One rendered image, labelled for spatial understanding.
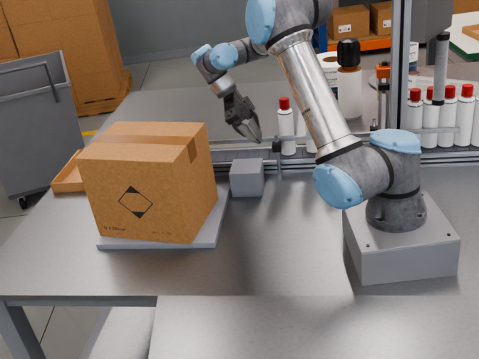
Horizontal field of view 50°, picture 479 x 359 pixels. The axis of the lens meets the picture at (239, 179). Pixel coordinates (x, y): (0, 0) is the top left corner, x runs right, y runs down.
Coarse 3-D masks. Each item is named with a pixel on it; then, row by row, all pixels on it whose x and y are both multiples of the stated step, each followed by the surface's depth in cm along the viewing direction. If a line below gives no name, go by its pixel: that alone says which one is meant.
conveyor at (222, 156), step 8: (368, 144) 177; (216, 152) 186; (224, 152) 185; (232, 152) 184; (240, 152) 183; (248, 152) 183; (256, 152) 182; (264, 152) 181; (272, 152) 180; (280, 152) 181; (296, 152) 178; (304, 152) 177; (424, 152) 167; (432, 152) 168; (216, 160) 180; (224, 160) 180; (232, 160) 179
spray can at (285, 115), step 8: (280, 104) 168; (288, 104) 168; (280, 112) 169; (288, 112) 168; (280, 120) 170; (288, 120) 169; (280, 128) 172; (288, 128) 171; (288, 144) 174; (288, 152) 175
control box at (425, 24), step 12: (420, 0) 131; (432, 0) 132; (444, 0) 137; (420, 12) 133; (432, 12) 134; (444, 12) 139; (420, 24) 134; (432, 24) 136; (444, 24) 142; (420, 36) 136; (432, 36) 138
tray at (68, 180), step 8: (80, 152) 206; (72, 160) 199; (64, 168) 193; (72, 168) 199; (56, 176) 188; (64, 176) 193; (72, 176) 194; (80, 176) 193; (56, 184) 183; (64, 184) 183; (72, 184) 182; (80, 184) 182; (56, 192) 185
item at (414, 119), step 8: (416, 88) 161; (416, 96) 160; (408, 104) 162; (416, 104) 161; (408, 112) 163; (416, 112) 162; (408, 120) 164; (416, 120) 163; (408, 128) 166; (416, 128) 165
